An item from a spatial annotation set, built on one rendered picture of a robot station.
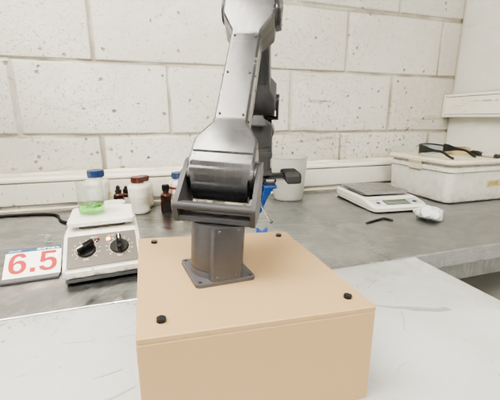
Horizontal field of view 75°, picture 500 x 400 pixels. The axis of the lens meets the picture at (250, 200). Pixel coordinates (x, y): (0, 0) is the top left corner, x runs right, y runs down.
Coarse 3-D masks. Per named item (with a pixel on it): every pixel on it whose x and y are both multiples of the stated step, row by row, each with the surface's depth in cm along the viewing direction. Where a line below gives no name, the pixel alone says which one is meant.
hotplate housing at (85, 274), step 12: (72, 228) 64; (84, 228) 63; (96, 228) 64; (108, 228) 64; (120, 228) 64; (132, 228) 64; (108, 264) 58; (120, 264) 58; (132, 264) 59; (72, 276) 56; (84, 276) 56; (96, 276) 57; (108, 276) 58
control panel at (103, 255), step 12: (72, 240) 60; (84, 240) 60; (108, 240) 61; (132, 240) 62; (72, 252) 58; (96, 252) 59; (108, 252) 59; (120, 252) 60; (132, 252) 60; (72, 264) 56; (84, 264) 57; (96, 264) 57
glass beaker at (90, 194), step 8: (88, 176) 68; (96, 176) 68; (80, 184) 63; (88, 184) 63; (96, 184) 64; (80, 192) 64; (88, 192) 64; (96, 192) 64; (80, 200) 64; (88, 200) 64; (96, 200) 65; (104, 200) 67; (80, 208) 65; (88, 208) 64; (96, 208) 65; (104, 208) 67; (88, 216) 65
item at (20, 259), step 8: (56, 248) 62; (8, 256) 60; (16, 256) 60; (24, 256) 60; (32, 256) 61; (40, 256) 61; (48, 256) 61; (56, 256) 62; (8, 264) 59; (16, 264) 59; (24, 264) 59; (32, 264) 60; (40, 264) 60; (48, 264) 60; (56, 264) 61; (8, 272) 58; (16, 272) 58; (24, 272) 59; (32, 272) 59
